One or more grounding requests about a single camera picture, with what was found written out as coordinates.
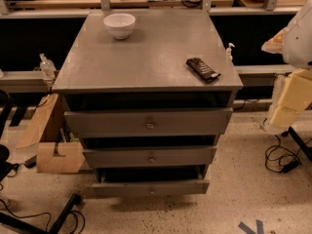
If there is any black office chair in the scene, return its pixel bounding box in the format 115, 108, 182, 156
0, 89, 20, 183

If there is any black stand leg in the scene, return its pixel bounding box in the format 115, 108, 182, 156
282, 127, 312, 162
0, 193, 83, 234

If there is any grey middle drawer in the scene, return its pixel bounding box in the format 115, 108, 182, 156
83, 146, 216, 168

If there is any dark snack bar wrapper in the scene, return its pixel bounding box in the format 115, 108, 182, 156
186, 58, 220, 83

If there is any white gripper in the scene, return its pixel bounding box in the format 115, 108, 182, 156
268, 69, 312, 130

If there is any grey drawer cabinet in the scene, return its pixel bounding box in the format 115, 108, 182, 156
52, 9, 244, 184

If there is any black floor cable left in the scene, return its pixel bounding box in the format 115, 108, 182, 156
0, 197, 86, 234

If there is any black stand leg left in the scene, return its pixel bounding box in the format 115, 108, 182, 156
0, 193, 83, 234

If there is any black cable with adapter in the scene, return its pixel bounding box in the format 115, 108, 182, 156
263, 134, 303, 175

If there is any grey bottom drawer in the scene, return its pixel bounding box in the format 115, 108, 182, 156
93, 166, 210, 198

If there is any grey drawer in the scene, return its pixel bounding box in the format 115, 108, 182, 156
64, 108, 232, 138
83, 146, 216, 168
93, 166, 210, 198

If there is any grey top drawer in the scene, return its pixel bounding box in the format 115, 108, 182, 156
64, 108, 232, 138

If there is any white pump bottle right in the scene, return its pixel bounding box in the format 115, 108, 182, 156
225, 43, 235, 60

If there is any cardboard box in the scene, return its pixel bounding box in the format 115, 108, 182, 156
17, 94, 85, 174

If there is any black stand leg right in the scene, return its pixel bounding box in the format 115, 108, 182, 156
282, 127, 312, 162

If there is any white ceramic bowl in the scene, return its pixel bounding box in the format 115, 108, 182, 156
103, 13, 136, 39

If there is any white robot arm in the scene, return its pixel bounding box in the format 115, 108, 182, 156
268, 0, 312, 130

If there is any clear sanitizer bottle left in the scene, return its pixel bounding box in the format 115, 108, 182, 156
39, 54, 57, 79

